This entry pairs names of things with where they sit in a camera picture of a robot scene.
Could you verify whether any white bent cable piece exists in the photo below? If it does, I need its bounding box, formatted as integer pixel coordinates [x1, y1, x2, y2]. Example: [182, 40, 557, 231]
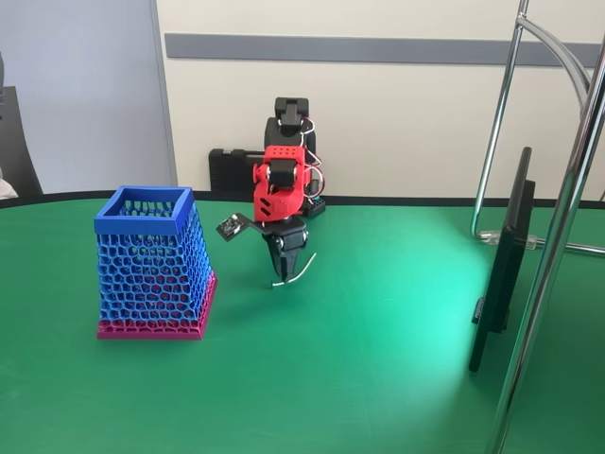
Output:
[269, 253, 318, 289]

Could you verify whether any blue and pink mesh basket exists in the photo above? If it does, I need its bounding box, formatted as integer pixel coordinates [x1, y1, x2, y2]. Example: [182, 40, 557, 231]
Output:
[94, 184, 219, 341]

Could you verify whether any green table cloth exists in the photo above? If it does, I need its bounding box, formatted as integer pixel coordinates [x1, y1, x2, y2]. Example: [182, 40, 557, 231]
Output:
[0, 188, 605, 454]

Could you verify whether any clear plastic stand clip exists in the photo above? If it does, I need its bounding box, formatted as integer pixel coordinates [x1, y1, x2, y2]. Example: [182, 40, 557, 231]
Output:
[477, 228, 543, 251]

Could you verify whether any chrome tube stand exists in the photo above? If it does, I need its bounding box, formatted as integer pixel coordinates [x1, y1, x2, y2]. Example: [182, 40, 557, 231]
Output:
[470, 0, 605, 454]

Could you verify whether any black perforated base mount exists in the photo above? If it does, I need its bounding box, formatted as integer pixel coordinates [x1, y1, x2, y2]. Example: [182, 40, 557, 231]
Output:
[302, 196, 328, 219]

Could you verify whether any red white servo cable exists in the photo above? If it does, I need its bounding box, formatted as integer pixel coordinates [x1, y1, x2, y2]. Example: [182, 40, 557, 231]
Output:
[300, 117, 327, 200]

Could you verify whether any grey wall rail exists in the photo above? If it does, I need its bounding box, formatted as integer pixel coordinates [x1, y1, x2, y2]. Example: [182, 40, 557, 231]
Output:
[164, 32, 593, 68]

